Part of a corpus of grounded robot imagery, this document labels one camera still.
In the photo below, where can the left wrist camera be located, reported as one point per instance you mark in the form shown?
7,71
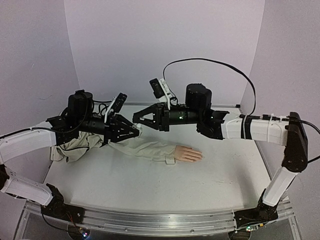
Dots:
115,106

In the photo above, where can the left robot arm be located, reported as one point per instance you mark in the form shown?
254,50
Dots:
24,153

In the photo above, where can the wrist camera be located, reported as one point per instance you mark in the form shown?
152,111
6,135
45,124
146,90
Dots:
162,92
115,106

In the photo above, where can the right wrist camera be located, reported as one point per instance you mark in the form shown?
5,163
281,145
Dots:
162,92

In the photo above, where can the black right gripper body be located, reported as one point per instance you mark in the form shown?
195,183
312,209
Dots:
163,116

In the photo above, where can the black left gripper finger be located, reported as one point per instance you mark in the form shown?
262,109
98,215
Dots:
116,136
120,122

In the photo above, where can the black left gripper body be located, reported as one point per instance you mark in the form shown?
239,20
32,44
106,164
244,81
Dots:
84,126

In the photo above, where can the mannequin hand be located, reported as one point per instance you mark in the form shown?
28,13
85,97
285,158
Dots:
187,154

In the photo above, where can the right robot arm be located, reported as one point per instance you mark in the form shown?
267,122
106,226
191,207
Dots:
220,125

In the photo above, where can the aluminium front table rail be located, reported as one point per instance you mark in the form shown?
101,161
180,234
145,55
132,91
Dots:
104,224

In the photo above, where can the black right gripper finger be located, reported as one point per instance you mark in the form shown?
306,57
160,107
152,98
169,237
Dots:
151,124
151,114

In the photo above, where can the clear nail polish bottle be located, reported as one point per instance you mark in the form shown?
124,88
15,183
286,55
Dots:
139,127

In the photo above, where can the beige zip jacket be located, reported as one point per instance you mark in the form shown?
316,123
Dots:
134,147

